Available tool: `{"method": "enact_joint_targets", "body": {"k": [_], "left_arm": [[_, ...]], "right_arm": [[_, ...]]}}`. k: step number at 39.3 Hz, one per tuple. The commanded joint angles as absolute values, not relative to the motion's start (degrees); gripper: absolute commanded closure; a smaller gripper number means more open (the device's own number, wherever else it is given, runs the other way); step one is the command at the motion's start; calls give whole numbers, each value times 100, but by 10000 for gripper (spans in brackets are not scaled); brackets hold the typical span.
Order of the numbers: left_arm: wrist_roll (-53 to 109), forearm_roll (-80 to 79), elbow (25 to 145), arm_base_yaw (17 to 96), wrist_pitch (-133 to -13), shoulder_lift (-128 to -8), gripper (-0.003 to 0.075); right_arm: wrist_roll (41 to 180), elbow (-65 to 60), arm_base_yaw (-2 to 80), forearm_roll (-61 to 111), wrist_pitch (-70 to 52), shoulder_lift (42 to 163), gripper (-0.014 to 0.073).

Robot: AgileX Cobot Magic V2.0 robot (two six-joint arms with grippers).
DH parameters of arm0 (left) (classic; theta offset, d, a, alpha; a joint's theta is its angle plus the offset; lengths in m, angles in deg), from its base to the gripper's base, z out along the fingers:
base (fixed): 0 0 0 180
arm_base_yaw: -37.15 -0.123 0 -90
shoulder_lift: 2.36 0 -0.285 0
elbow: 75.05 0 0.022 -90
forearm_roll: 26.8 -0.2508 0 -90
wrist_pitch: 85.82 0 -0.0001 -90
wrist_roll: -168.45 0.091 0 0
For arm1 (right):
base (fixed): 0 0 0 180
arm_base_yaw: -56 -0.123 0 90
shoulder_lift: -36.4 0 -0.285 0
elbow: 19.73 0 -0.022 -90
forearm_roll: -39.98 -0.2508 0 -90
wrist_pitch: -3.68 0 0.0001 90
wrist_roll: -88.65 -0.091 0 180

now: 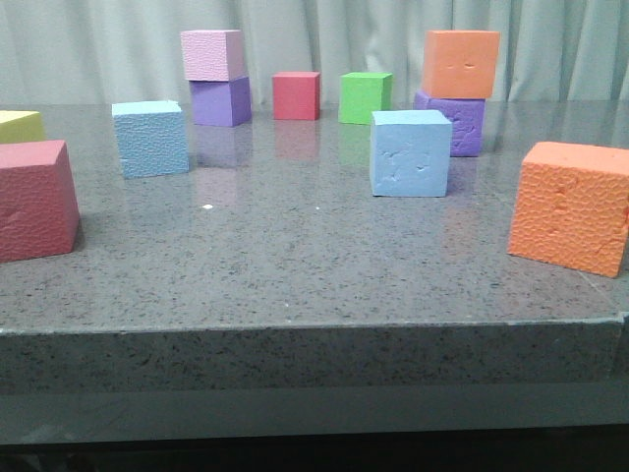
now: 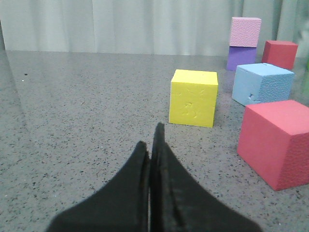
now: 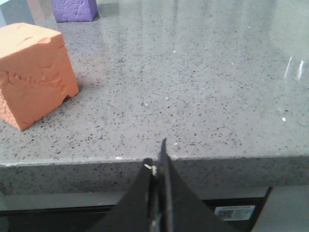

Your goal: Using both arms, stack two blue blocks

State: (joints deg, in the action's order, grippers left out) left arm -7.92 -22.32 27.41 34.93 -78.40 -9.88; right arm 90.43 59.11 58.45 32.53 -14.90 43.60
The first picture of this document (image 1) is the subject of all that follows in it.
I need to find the smooth light blue foam block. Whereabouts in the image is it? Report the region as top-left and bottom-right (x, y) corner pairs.
(370, 110), (452, 198)

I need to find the textured light blue foam block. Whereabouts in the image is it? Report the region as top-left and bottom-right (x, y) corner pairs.
(111, 100), (190, 179)

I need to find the small red foam block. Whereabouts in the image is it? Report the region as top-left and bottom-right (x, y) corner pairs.
(272, 71), (320, 121)

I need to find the green foam block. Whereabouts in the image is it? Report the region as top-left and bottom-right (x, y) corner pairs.
(338, 72), (393, 125)

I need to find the purple foam block under pink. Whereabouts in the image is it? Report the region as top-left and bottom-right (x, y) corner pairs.
(189, 76), (252, 127)

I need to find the purple foam block under orange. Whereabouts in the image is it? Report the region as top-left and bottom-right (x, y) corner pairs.
(413, 89), (486, 157)

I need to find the orange foam block on purple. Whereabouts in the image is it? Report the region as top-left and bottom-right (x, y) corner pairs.
(422, 29), (500, 99)

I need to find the large orange foam block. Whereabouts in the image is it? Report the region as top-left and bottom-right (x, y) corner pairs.
(507, 142), (628, 277)

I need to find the large red foam block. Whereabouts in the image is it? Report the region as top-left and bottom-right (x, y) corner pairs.
(1, 140), (80, 263)

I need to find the yellow foam block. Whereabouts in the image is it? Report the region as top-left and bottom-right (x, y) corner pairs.
(0, 110), (46, 144)

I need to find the grey curtain backdrop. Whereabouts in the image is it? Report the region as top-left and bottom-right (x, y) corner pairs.
(1, 1), (628, 105)

